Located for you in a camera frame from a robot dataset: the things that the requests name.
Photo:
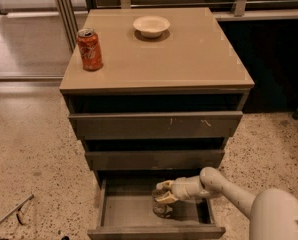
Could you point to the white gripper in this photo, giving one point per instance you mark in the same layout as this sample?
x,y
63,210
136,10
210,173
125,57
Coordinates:
x,y
184,188

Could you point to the clear plastic water bottle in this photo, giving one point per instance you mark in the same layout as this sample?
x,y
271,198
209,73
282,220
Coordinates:
x,y
161,210

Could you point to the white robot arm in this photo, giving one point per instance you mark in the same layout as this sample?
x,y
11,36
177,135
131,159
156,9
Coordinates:
x,y
272,213

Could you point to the grey bottom drawer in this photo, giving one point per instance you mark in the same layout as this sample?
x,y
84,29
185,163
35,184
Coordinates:
x,y
126,213

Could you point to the grey drawer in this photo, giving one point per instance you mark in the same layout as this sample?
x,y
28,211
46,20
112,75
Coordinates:
x,y
154,160
171,125
126,213

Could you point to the grey top drawer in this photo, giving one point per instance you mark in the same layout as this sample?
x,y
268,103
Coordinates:
x,y
171,125

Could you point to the grey middle drawer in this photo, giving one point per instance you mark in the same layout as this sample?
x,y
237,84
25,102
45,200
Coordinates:
x,y
154,160

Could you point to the grey drawer cabinet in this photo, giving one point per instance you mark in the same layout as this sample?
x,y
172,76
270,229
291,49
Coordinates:
x,y
191,67

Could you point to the metal rod on floor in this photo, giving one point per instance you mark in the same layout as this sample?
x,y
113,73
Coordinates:
x,y
16,208

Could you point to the white bowl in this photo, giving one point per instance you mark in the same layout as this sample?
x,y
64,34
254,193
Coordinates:
x,y
151,26

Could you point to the orange soda can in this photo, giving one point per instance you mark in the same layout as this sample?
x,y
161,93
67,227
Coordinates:
x,y
89,47

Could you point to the aluminium frame post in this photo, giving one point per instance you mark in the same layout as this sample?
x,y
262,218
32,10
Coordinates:
x,y
66,13

